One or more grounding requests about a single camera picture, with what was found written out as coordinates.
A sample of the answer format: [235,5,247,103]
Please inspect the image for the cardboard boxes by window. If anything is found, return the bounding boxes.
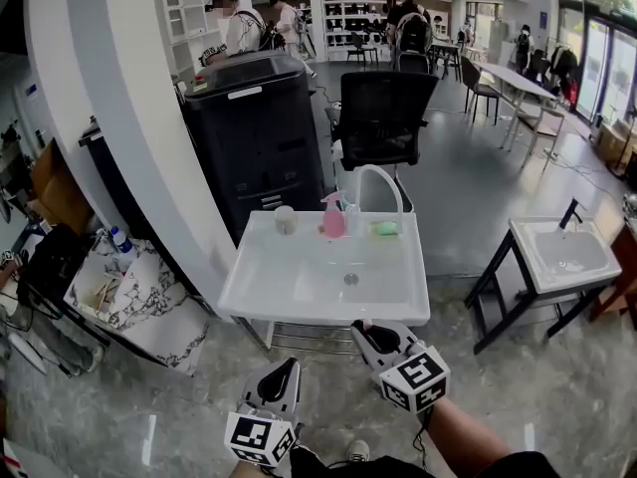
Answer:
[596,121,634,169]

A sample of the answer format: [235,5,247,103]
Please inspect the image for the marble pattern sink counter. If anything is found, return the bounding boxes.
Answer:
[64,236,211,378]

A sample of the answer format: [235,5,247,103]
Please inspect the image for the person's black trousers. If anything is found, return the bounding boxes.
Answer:
[291,445,435,478]

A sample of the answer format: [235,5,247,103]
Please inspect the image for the floor power strip cable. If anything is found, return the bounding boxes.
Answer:
[540,149,624,189]

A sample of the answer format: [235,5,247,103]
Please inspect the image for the small white sink basin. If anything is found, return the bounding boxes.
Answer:
[508,215,624,296]

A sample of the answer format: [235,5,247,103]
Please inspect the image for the bundle of wooden sticks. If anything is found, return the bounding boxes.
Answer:
[92,274,123,314]

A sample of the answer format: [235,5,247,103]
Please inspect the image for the person's right shoe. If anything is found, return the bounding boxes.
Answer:
[346,439,371,465]

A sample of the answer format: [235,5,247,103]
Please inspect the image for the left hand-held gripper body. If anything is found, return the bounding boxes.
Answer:
[224,400,305,469]

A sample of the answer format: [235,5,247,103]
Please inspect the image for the long white table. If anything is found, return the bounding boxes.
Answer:
[472,61,559,151]

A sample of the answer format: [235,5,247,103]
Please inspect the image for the dark dining chair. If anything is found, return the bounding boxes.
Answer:
[460,56,502,126]

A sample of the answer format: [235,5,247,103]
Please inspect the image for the person's right forearm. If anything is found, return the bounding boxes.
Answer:
[426,398,515,468]

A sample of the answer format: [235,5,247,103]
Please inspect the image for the white curved faucet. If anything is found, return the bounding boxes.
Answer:
[346,163,406,239]

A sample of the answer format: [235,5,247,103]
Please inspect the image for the black faucet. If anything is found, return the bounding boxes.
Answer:
[559,197,584,231]

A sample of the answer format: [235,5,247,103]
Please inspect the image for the white shelf cabinet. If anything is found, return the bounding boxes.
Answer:
[151,0,223,90]

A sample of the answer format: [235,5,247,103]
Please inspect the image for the dark dining table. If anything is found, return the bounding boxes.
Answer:
[430,40,465,82]

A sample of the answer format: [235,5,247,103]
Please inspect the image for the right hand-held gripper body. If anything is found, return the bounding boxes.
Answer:
[370,344,452,414]

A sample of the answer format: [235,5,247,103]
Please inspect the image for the clothes rack with clothes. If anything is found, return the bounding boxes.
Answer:
[546,42,579,105]

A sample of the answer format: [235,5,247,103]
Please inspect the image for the black side cabinet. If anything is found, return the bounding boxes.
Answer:
[78,121,156,241]

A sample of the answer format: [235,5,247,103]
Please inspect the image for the black bag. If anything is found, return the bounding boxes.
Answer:
[17,224,94,309]

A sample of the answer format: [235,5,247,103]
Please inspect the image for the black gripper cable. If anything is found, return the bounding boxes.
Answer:
[412,405,435,470]

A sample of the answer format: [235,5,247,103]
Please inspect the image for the beige translucent cup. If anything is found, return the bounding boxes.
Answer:
[274,204,300,237]

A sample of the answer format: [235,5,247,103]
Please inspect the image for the black mesh office chair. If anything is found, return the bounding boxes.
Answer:
[325,70,441,214]

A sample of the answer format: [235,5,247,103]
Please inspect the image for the blue cap water bottle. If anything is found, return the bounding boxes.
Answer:
[108,225,137,264]

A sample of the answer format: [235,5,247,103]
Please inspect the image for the person's left forearm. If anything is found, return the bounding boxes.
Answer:
[231,460,271,478]

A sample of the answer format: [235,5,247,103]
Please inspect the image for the person's black sleeve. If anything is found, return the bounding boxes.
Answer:
[477,450,561,478]

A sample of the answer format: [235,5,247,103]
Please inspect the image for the large black machine cabinet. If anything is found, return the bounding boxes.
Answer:
[181,50,327,246]

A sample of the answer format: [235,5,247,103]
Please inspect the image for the white ceramic sink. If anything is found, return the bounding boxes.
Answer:
[217,210,432,328]

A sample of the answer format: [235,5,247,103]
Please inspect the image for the white printed panel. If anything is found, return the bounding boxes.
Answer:
[0,438,52,478]

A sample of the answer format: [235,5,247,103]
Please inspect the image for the wooden frame stool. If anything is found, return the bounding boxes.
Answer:
[507,106,567,169]

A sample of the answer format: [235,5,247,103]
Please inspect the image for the pink spray bottle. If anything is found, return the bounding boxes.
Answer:
[320,190,347,240]

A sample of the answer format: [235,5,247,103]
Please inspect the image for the brown cardboard box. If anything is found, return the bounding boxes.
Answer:
[27,139,97,236]

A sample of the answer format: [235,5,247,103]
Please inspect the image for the chrome faucet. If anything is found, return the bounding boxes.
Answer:
[95,227,121,254]

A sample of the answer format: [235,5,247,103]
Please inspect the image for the metal rack under sink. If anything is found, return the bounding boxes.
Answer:
[231,315,362,358]

